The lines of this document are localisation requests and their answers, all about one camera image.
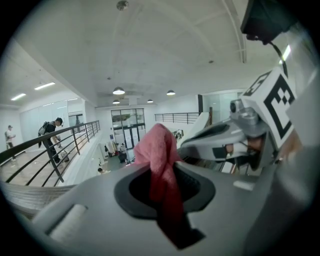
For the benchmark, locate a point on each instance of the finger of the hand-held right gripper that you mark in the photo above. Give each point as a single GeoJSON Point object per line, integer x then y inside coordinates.
{"type": "Point", "coordinates": [200, 147]}

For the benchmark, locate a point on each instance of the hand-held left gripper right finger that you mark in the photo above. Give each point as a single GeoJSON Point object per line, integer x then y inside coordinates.
{"type": "Point", "coordinates": [225, 212]}

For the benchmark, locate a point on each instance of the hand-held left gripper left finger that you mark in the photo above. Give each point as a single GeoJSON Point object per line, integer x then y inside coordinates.
{"type": "Point", "coordinates": [100, 225]}

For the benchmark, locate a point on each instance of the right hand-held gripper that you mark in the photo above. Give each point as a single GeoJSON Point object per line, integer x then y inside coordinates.
{"type": "Point", "coordinates": [272, 100]}

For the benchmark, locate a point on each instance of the pink cloth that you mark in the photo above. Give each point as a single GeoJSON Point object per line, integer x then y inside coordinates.
{"type": "Point", "coordinates": [160, 147]}

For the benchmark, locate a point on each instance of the dark wooden handrail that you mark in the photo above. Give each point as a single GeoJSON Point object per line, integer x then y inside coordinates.
{"type": "Point", "coordinates": [37, 197]}

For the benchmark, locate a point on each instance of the black metal balcony railing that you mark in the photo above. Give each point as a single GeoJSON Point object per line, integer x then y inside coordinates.
{"type": "Point", "coordinates": [177, 117]}

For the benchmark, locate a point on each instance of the person's right hand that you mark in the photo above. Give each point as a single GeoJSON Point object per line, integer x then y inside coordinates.
{"type": "Point", "coordinates": [290, 147]}

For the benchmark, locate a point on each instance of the white staircase balustrade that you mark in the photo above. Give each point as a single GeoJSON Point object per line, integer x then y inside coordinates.
{"type": "Point", "coordinates": [197, 125]}

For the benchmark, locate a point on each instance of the black dome pendant lamp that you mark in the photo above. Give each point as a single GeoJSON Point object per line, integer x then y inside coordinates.
{"type": "Point", "coordinates": [116, 101]}
{"type": "Point", "coordinates": [118, 91]}
{"type": "Point", "coordinates": [150, 101]}
{"type": "Point", "coordinates": [171, 92]}

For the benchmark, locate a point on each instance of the person's white shirt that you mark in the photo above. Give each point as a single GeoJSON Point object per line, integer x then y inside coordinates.
{"type": "Point", "coordinates": [307, 120]}

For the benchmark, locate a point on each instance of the glass entrance doors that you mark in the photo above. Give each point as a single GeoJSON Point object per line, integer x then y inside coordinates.
{"type": "Point", "coordinates": [128, 127]}

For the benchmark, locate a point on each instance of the white coats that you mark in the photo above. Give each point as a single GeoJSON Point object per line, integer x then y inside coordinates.
{"type": "Point", "coordinates": [111, 148]}

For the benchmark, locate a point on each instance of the frosted glass partition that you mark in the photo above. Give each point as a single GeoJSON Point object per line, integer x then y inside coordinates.
{"type": "Point", "coordinates": [45, 120]}

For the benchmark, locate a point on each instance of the group of ceiling tube lights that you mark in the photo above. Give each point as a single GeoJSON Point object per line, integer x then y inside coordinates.
{"type": "Point", "coordinates": [45, 85]}

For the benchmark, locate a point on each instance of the black head camera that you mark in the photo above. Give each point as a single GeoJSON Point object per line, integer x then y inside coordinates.
{"type": "Point", "coordinates": [265, 20]}

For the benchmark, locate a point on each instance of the round metal ceiling mount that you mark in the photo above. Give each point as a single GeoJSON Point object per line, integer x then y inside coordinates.
{"type": "Point", "coordinates": [122, 5]}

